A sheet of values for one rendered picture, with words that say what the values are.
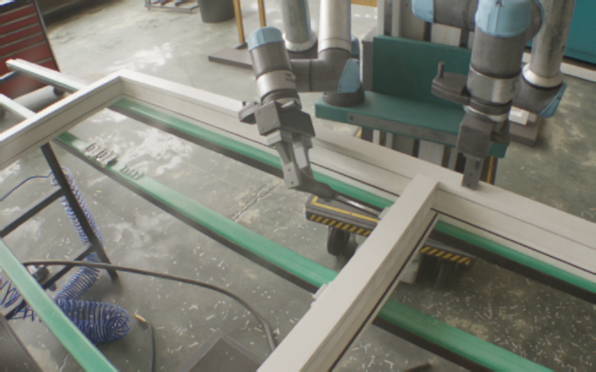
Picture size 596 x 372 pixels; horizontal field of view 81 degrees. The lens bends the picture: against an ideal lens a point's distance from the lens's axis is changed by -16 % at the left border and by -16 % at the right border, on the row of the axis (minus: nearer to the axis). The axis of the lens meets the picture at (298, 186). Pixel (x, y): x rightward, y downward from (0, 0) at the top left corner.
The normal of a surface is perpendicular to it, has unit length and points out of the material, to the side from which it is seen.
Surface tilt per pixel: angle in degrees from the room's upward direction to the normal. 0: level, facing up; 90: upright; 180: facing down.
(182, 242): 0
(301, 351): 0
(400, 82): 90
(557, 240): 90
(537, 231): 90
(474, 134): 90
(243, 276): 0
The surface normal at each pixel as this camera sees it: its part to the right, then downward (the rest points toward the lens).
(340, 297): -0.07, -0.77
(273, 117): -0.51, -0.04
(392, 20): -0.44, 0.59
